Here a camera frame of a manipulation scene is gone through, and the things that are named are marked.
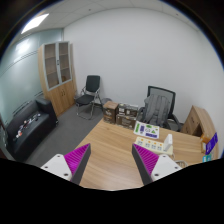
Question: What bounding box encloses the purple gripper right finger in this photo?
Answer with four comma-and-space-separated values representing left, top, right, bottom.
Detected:
132, 144, 181, 185

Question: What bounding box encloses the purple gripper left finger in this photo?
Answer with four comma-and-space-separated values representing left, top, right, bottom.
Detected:
42, 143, 91, 185

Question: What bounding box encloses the white charger plug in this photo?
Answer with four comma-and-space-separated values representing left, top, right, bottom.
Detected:
164, 134, 173, 151

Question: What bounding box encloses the white power strip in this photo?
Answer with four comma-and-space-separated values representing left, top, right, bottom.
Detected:
135, 137, 173, 156

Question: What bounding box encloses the green white printed card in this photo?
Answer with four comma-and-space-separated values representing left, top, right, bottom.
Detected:
134, 121, 160, 139

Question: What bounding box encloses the black mesh office chair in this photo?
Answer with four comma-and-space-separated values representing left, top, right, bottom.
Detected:
136, 86, 181, 132

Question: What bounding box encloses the printed cardboard box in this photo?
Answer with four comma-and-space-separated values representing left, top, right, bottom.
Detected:
116, 103, 138, 129

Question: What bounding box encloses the black leather sofa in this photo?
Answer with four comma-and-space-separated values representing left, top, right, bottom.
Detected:
6, 97, 58, 162

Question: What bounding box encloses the grey backpack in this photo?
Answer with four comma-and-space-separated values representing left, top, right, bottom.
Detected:
143, 94, 169, 127

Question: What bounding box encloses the black folding visitor chair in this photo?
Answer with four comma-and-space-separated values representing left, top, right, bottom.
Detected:
75, 75, 100, 120

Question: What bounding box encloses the wooden side drawer unit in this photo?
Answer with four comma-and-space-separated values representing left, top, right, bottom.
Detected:
180, 105, 220, 159

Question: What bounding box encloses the brown cardboard box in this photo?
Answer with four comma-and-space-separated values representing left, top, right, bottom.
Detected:
103, 101, 118, 124

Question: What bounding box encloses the wooden glass-door cabinet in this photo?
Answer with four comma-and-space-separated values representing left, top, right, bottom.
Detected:
38, 41, 76, 116

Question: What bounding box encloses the ceiling light panel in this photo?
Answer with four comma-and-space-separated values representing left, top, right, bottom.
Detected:
21, 14, 48, 34

